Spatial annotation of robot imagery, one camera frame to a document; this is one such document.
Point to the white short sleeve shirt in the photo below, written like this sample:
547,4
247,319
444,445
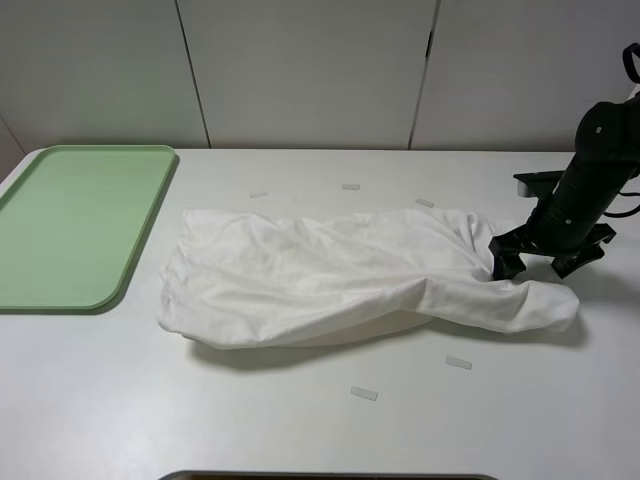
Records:
244,280

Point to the clear tape piece upper right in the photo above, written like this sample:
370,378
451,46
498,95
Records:
424,202

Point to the clear tape piece bottom middle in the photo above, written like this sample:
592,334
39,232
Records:
364,393

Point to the green plastic tray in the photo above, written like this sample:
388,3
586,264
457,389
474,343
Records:
74,224

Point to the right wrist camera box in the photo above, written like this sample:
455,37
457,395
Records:
537,184

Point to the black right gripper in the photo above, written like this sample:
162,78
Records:
506,249

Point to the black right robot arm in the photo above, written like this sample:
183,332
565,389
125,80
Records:
564,224

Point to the clear tape piece lower right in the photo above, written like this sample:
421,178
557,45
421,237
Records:
458,363

